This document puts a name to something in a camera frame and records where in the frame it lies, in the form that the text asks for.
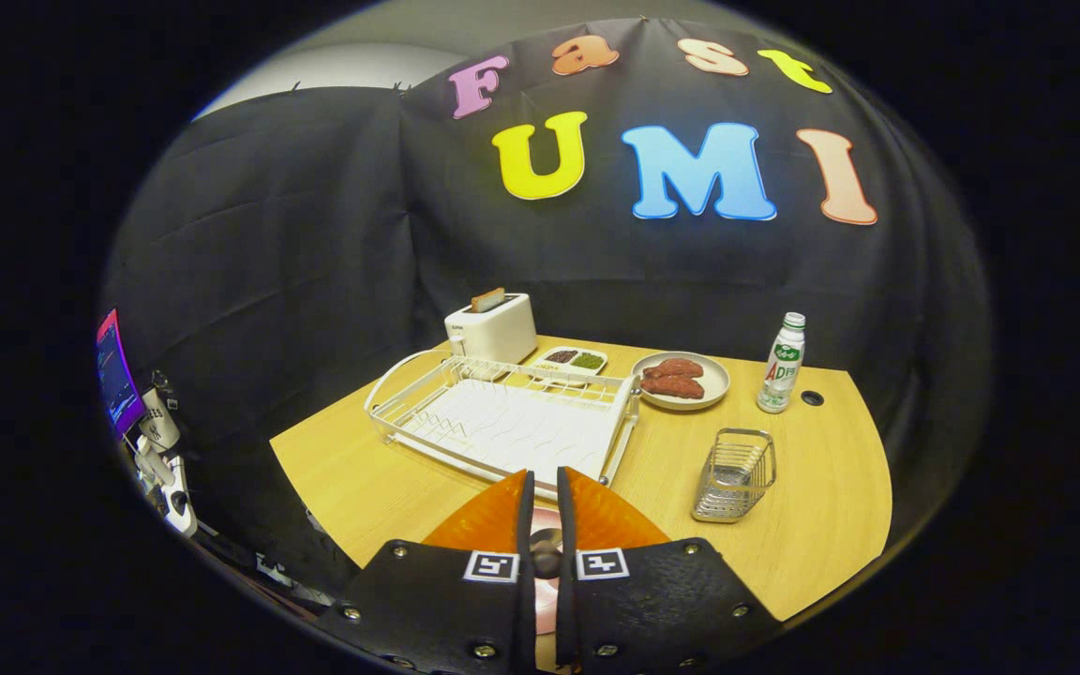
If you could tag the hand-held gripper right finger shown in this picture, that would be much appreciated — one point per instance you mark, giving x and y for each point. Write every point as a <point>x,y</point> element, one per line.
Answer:
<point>652,609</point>

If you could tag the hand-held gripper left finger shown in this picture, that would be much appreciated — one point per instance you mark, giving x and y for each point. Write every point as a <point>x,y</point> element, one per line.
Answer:
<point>446,609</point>

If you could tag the pink plate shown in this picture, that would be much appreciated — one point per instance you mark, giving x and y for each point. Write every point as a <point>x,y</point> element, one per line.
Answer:
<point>546,605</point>

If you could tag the beige plate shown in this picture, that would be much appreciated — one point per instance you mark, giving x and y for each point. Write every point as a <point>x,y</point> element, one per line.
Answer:
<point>716,384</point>

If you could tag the red meat slice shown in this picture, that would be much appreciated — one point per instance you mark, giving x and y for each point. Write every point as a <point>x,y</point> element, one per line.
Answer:
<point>676,367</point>
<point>673,387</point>

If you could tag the white divided tray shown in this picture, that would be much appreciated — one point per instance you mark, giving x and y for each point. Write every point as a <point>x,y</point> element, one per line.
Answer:
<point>570,372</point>

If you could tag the pile of green beans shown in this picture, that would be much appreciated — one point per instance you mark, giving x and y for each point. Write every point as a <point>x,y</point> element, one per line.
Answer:
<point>588,360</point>

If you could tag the black round table grommet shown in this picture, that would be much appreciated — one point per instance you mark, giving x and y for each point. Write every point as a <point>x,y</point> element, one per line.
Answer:
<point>812,398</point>

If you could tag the pile of dark beans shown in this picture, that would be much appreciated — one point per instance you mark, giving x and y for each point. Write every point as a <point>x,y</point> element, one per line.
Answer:
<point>562,356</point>

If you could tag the white green drink bottle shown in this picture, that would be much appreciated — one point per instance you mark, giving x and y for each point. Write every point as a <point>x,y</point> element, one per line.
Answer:
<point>781,370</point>

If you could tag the white toaster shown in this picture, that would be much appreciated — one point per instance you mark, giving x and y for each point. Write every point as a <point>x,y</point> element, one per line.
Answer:
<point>498,333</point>

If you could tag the bread slice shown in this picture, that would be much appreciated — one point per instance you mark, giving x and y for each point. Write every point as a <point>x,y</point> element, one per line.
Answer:
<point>487,300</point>

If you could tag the white device on stand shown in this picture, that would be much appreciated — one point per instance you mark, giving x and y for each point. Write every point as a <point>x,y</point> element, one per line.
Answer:
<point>160,422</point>

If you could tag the pink framed screen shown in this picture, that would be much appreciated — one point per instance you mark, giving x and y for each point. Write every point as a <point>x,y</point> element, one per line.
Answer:
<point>118,375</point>

